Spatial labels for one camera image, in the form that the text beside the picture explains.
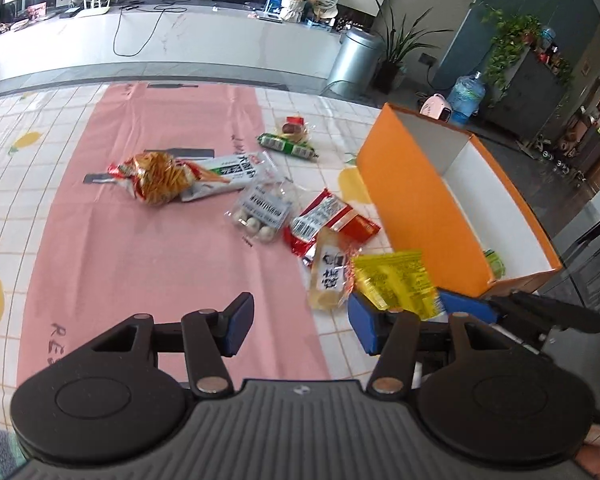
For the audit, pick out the green snack packet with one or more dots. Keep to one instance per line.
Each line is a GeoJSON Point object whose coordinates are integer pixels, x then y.
{"type": "Point", "coordinates": [497, 266]}

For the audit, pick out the clear bag white balls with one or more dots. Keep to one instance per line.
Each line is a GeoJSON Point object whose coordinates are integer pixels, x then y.
{"type": "Point", "coordinates": [263, 208]}

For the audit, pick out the clear pastry red label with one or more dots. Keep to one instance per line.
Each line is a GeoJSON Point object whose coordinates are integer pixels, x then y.
{"type": "Point", "coordinates": [293, 129]}

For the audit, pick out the yellow snack packet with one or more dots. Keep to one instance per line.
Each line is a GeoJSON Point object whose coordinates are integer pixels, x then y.
{"type": "Point", "coordinates": [397, 281]}

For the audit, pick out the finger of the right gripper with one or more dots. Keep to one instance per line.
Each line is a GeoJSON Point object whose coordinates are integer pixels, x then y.
{"type": "Point", "coordinates": [539, 311]}
{"type": "Point", "coordinates": [475, 354]}

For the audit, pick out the red white snack packet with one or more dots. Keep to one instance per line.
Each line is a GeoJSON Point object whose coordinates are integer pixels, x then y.
{"type": "Point", "coordinates": [328, 211]}

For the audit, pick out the green sausage stick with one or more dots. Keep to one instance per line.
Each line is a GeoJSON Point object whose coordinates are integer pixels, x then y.
{"type": "Point", "coordinates": [287, 147]}

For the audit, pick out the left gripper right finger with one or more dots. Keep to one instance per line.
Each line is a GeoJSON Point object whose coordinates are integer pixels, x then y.
{"type": "Point", "coordinates": [480, 395]}

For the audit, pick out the white router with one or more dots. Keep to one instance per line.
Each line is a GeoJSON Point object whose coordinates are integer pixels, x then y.
{"type": "Point", "coordinates": [94, 8]}

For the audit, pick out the orange cardboard box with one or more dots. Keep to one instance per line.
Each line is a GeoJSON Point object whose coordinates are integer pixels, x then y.
{"type": "Point", "coordinates": [438, 190]}

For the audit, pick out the silver trash bin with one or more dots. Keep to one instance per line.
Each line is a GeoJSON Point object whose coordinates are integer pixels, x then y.
{"type": "Point", "coordinates": [355, 63]}

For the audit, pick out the white tv cabinet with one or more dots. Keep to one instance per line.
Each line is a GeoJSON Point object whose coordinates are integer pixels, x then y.
{"type": "Point", "coordinates": [193, 34]}

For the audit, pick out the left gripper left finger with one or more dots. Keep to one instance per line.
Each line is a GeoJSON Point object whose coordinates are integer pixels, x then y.
{"type": "Point", "coordinates": [130, 389]}

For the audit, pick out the blue water jug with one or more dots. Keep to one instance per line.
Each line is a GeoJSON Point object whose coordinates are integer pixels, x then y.
{"type": "Point", "coordinates": [466, 97]}

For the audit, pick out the red Mimi stick snack bag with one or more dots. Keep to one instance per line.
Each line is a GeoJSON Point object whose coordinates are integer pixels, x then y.
{"type": "Point", "coordinates": [157, 178]}

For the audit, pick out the beige clear snack packet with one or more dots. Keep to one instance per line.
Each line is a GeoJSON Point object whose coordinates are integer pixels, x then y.
{"type": "Point", "coordinates": [331, 277]}

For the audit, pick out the white spicy strip packet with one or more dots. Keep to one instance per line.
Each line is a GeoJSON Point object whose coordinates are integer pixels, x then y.
{"type": "Point", "coordinates": [224, 174]}

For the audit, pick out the potted floor plant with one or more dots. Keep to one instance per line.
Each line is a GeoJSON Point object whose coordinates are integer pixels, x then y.
{"type": "Point", "coordinates": [399, 39]}

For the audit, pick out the dark drawer cabinet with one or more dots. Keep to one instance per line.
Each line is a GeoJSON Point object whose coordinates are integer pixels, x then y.
{"type": "Point", "coordinates": [531, 94]}

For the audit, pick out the hanging ivy plant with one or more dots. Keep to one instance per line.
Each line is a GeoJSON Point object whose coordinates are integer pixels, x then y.
{"type": "Point", "coordinates": [514, 33]}

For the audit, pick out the pink small heater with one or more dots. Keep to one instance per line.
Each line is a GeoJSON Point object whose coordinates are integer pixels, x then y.
{"type": "Point", "coordinates": [436, 107]}

